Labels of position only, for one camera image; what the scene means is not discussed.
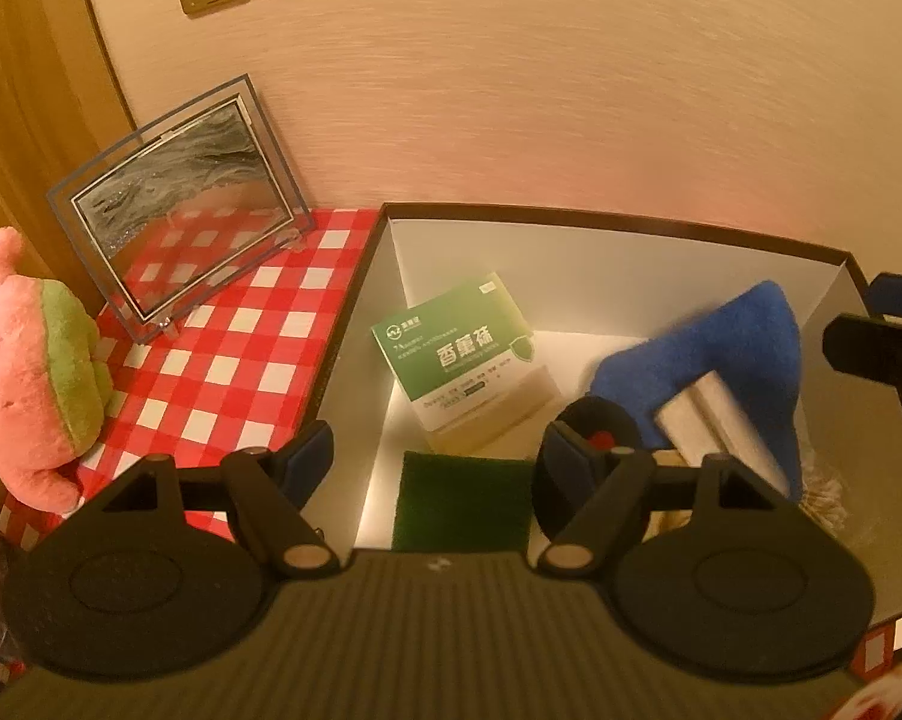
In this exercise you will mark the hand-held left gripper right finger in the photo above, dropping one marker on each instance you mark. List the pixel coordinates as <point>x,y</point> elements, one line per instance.
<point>567,457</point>

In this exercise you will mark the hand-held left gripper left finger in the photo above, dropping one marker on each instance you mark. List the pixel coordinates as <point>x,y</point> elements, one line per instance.
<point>308,457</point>

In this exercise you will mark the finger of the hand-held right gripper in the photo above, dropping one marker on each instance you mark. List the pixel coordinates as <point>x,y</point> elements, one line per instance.
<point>871,349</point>
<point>901,296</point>

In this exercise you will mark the black soft pouch red spot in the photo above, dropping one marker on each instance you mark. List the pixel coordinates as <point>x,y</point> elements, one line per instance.
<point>601,420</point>

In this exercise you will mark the green scouring pad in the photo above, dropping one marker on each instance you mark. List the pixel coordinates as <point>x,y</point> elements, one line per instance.
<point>458,502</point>

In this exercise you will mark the blue fleece cloth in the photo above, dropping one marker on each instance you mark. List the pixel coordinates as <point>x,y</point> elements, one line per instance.
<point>736,337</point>

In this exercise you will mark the green white paper box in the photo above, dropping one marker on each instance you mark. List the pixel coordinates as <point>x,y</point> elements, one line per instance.
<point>458,352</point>

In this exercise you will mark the clear bag of cotton swabs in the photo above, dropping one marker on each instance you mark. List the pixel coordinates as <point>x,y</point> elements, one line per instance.
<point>826,502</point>

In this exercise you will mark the brown cardboard box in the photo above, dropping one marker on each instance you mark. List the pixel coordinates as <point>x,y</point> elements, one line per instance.
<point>608,270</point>

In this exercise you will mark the red white checked tablecloth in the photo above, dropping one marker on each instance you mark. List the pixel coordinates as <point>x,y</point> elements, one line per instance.
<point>233,360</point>

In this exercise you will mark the pink starfish plush toy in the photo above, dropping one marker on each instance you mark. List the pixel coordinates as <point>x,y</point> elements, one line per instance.
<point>39,360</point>

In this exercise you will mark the clear framed sand picture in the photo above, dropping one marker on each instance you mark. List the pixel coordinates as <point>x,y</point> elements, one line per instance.
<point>173,195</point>

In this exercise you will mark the red white printed cloth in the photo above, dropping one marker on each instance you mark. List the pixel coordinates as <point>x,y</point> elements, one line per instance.
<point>886,697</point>

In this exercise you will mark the wooden door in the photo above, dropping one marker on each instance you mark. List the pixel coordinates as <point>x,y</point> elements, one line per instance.
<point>24,90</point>

